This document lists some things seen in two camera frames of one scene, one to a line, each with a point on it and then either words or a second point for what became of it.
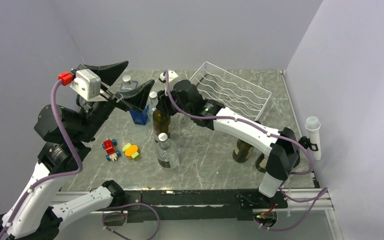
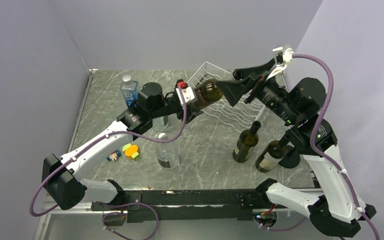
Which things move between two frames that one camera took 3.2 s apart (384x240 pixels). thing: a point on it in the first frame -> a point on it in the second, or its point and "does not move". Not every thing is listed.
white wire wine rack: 237,95 does not move
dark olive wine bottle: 161,123 -> 210,93
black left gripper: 138,97 -> 192,113
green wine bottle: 242,151 does not move
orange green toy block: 130,151 does not move
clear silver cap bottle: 167,154 does not move
